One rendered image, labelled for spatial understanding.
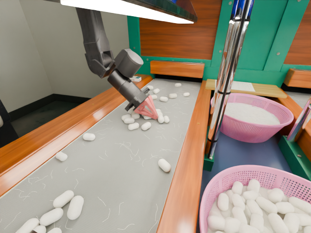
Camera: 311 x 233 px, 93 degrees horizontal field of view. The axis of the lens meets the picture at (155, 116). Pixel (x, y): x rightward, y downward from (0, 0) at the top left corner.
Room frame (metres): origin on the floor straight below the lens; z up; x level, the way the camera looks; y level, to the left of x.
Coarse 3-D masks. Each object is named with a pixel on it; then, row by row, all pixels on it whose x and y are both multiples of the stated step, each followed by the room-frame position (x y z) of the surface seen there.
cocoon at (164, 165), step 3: (162, 159) 0.24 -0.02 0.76; (159, 162) 0.24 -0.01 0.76; (162, 162) 0.23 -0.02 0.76; (165, 162) 0.23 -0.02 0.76; (159, 165) 0.23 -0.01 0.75; (162, 165) 0.23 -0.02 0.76; (165, 165) 0.23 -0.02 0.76; (168, 165) 0.23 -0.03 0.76; (162, 168) 0.22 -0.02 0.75; (165, 168) 0.22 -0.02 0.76; (168, 168) 0.22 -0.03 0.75; (165, 171) 0.22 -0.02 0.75; (168, 171) 0.22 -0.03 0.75
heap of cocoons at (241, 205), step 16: (224, 192) 0.19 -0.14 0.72; (240, 192) 0.18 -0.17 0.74; (256, 192) 0.17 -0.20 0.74; (272, 192) 0.18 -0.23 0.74; (224, 208) 0.15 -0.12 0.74; (240, 208) 0.14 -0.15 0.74; (256, 208) 0.14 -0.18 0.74; (272, 208) 0.14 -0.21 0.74; (288, 208) 0.14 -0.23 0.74; (304, 208) 0.15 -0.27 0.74; (208, 224) 0.12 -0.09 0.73; (224, 224) 0.12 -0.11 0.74; (240, 224) 0.12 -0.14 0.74; (256, 224) 0.12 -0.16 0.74; (272, 224) 0.12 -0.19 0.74; (288, 224) 0.12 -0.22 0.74; (304, 224) 0.12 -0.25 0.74
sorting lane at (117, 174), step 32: (160, 96) 0.66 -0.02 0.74; (192, 96) 0.66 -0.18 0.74; (96, 128) 0.40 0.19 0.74; (160, 128) 0.40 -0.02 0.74; (96, 160) 0.26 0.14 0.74; (128, 160) 0.26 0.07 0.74; (32, 192) 0.18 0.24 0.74; (96, 192) 0.18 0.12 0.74; (128, 192) 0.18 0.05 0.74; (160, 192) 0.18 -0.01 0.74; (0, 224) 0.12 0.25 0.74; (64, 224) 0.12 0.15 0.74; (96, 224) 0.12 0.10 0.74; (128, 224) 0.12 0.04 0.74
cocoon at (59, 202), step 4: (64, 192) 0.16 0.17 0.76; (68, 192) 0.16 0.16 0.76; (72, 192) 0.17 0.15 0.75; (60, 196) 0.16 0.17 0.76; (64, 196) 0.16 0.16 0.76; (68, 196) 0.16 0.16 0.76; (72, 196) 0.16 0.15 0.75; (56, 200) 0.15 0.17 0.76; (60, 200) 0.15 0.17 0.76; (64, 200) 0.15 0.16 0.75; (68, 200) 0.15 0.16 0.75; (56, 204) 0.14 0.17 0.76; (60, 204) 0.14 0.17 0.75; (64, 204) 0.15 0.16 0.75
